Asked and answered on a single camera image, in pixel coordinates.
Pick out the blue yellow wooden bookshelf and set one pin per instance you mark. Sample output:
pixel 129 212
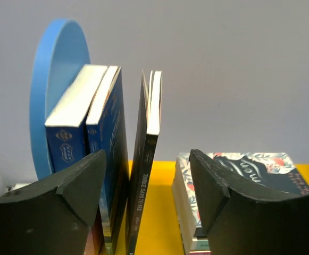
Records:
pixel 61 53

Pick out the Three Days to See book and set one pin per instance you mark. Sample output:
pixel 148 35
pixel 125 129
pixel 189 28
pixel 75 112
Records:
pixel 148 129

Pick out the Little Women floral book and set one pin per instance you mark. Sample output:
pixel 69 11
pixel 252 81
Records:
pixel 186 205

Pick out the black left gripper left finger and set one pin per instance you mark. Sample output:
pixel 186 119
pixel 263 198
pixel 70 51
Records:
pixel 53 215

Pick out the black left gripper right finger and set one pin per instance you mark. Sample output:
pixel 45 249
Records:
pixel 251 202

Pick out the Jane Eyre blue book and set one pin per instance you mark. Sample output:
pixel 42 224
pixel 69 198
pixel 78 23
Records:
pixel 66 125

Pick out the Animal Farm blue book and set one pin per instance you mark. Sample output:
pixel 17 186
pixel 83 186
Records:
pixel 106 131

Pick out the teal spine book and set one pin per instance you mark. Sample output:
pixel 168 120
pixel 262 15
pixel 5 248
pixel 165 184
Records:
pixel 199 245

